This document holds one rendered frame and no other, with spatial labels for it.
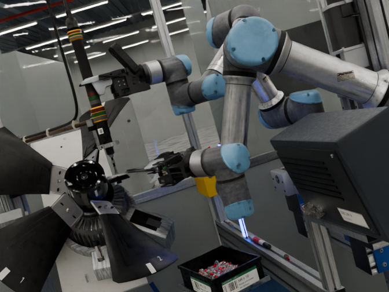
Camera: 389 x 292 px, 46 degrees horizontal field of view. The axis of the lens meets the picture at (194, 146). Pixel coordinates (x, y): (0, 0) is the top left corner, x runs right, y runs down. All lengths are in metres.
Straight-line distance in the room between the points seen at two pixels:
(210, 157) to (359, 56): 0.71
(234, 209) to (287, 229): 1.27
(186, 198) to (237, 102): 1.03
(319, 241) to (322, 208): 0.16
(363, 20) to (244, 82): 0.54
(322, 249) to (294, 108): 0.88
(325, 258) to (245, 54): 0.50
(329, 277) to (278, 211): 1.33
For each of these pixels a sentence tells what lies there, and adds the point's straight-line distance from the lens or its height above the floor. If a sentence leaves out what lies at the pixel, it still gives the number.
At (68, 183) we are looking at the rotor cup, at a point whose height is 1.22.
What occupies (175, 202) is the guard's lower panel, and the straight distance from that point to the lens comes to 2.22.
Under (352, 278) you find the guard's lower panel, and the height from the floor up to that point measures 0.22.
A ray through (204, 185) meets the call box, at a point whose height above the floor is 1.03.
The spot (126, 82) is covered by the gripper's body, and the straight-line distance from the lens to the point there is 1.46.
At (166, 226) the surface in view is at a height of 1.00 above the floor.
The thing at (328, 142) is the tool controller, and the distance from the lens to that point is 0.75.
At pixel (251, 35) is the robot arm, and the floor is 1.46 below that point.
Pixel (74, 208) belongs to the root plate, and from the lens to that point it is 1.44.
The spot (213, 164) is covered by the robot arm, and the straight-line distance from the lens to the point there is 1.17.
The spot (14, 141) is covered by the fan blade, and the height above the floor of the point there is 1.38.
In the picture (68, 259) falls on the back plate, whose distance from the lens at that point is 1.60.
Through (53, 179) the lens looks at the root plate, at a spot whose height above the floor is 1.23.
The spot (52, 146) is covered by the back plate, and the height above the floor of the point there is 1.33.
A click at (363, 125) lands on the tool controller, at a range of 0.75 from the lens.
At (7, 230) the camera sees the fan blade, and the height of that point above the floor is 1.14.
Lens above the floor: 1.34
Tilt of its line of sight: 5 degrees down
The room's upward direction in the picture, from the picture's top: 16 degrees counter-clockwise
